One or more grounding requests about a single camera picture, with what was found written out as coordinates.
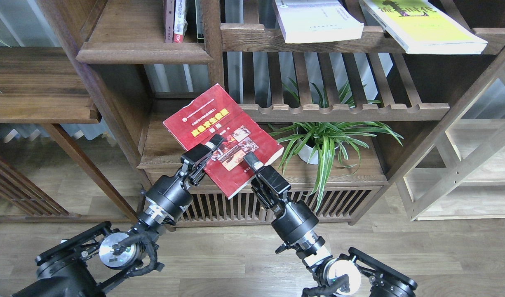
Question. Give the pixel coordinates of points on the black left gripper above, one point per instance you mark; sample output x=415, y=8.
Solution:
x=195, y=160

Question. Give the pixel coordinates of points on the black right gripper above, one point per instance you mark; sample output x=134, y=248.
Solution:
x=268, y=185

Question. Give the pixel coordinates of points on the red paperback book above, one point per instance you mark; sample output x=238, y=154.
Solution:
x=219, y=128

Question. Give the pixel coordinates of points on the white paperback book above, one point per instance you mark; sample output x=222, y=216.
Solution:
x=315, y=21

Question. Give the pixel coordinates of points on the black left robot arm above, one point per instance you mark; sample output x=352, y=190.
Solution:
x=94, y=262

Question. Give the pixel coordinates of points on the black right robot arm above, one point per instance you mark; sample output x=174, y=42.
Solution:
x=295, y=224

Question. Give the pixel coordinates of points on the white plant pot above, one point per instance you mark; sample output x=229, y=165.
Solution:
x=308, y=154

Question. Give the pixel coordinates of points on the green spider plant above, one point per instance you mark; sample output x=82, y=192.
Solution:
x=344, y=135

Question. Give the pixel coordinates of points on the dark wooden bookshelf cabinet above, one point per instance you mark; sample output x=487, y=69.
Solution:
x=371, y=78

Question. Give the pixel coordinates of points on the red white upright book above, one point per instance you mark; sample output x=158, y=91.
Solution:
x=180, y=22

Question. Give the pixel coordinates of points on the dark green upright book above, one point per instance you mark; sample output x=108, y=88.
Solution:
x=199, y=22

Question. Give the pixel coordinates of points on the dark maroon upright book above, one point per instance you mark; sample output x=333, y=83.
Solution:
x=168, y=16

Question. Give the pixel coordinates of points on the dark slatted wooden rack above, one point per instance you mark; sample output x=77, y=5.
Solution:
x=29, y=198

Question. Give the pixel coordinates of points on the yellow green paperback book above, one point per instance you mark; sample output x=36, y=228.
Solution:
x=421, y=28

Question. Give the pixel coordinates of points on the light wooden shelf frame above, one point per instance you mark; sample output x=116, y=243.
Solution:
x=471, y=182

